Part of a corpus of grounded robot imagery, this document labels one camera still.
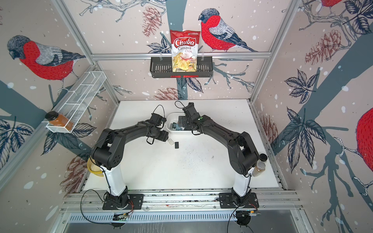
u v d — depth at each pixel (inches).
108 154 19.9
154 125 30.3
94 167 31.2
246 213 27.5
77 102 30.8
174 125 40.3
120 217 28.1
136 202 28.7
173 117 42.0
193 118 27.5
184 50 33.6
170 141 38.1
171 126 40.8
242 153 18.8
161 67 37.3
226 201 29.2
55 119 23.6
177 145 37.4
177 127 39.8
